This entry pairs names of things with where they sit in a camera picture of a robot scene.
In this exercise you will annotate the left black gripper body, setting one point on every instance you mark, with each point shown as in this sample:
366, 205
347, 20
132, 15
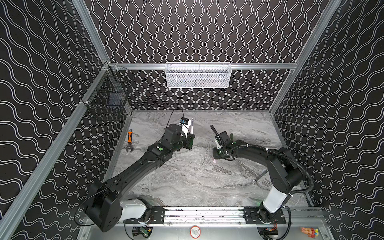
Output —
188, 142

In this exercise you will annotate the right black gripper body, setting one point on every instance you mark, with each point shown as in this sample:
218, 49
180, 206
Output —
220, 144

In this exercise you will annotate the pink pen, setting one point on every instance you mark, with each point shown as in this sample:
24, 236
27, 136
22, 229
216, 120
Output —
192, 126

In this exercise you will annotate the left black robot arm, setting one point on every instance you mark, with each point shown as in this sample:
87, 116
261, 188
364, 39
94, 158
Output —
105, 205

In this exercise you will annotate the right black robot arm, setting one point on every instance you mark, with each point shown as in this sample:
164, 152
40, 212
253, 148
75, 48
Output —
284, 173

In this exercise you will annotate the red white round sticker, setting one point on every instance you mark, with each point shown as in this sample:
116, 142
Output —
195, 232

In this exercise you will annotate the orange red small object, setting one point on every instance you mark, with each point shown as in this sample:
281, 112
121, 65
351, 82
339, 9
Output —
310, 232

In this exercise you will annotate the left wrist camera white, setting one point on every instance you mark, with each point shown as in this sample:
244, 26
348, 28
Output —
185, 124

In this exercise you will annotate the orange handled adjustable wrench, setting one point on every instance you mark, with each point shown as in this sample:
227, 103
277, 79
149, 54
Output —
129, 147

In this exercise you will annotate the white mesh wire basket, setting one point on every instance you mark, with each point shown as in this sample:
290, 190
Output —
194, 75

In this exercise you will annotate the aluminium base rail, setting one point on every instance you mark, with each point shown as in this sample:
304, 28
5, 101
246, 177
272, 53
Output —
185, 216

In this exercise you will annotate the black wire basket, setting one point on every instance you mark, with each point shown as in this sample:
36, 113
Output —
108, 102

